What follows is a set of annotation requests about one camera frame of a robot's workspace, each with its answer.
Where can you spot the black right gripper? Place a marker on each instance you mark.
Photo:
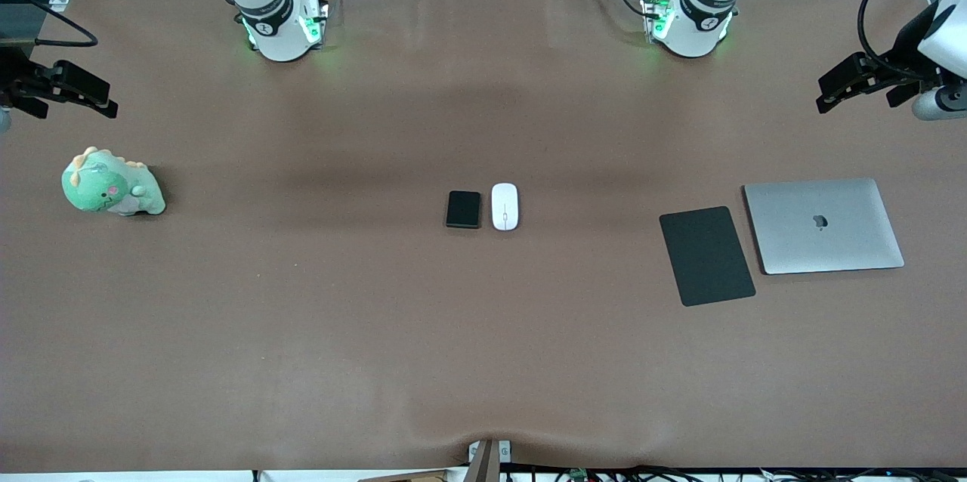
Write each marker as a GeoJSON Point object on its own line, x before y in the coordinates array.
{"type": "Point", "coordinates": [15, 78]}

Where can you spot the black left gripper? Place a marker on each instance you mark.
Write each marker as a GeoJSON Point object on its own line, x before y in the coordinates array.
{"type": "Point", "coordinates": [909, 54]}

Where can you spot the white computer mouse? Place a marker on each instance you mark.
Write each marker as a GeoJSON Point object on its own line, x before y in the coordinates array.
{"type": "Point", "coordinates": [505, 206]}

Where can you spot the black phone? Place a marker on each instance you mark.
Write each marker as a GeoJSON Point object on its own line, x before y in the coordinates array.
{"type": "Point", "coordinates": [463, 208]}

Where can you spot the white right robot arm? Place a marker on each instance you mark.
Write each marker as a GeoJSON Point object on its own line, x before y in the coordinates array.
{"type": "Point", "coordinates": [276, 44]}

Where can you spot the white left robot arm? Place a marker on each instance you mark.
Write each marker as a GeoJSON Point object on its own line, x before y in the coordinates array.
{"type": "Point", "coordinates": [691, 36]}

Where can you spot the black mouse pad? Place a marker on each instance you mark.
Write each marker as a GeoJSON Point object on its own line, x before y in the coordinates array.
{"type": "Point", "coordinates": [706, 255]}

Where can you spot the green dinosaur plush toy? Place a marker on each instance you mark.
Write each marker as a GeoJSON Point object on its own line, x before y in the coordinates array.
{"type": "Point", "coordinates": [106, 187]}

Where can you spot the silver closed laptop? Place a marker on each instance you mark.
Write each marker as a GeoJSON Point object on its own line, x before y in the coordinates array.
{"type": "Point", "coordinates": [823, 240]}

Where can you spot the brown table mat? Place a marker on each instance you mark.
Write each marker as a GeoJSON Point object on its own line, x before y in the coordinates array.
{"type": "Point", "coordinates": [483, 353]}

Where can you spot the green terminal connector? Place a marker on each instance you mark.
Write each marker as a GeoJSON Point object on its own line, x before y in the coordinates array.
{"type": "Point", "coordinates": [579, 474]}

